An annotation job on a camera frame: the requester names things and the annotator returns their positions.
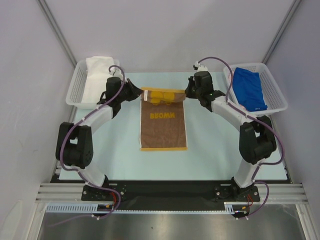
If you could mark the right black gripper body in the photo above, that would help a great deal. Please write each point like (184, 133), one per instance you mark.
(193, 88)

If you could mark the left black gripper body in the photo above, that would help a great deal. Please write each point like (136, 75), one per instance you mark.
(121, 96)

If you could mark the white towel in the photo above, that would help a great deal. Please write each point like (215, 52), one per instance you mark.
(97, 75)

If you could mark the brown towel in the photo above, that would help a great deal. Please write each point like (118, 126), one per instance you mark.
(162, 120)

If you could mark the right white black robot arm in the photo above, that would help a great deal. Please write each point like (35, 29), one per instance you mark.
(256, 135)

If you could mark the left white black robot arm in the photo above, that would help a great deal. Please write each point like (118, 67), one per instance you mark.
(74, 148)

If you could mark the left white plastic basket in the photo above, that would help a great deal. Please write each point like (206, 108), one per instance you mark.
(76, 88)

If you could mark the white plastic basket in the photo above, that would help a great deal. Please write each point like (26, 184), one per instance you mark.
(272, 95)
(76, 88)

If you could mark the blue towel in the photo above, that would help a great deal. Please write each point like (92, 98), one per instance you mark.
(248, 90)

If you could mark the right white plastic basket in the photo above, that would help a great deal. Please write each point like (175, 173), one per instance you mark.
(272, 95)

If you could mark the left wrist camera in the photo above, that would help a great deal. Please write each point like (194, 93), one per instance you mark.
(116, 73)

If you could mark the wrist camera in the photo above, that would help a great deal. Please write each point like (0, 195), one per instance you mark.
(116, 73)
(199, 68)

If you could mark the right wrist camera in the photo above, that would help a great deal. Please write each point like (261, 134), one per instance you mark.
(199, 68)

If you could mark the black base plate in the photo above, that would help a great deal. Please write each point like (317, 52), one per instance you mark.
(167, 194)

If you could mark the white slotted cable duct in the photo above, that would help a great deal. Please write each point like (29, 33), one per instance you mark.
(103, 208)

